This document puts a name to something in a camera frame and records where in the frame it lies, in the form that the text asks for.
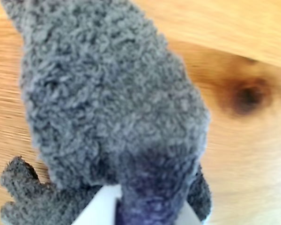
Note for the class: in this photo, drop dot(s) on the grey fuzzy sock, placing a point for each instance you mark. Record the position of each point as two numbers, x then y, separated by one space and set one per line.
112 93

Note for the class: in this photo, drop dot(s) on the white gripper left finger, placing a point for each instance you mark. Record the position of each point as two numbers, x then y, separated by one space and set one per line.
100 206

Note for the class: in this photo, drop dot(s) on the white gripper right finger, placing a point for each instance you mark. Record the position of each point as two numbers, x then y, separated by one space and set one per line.
187 216

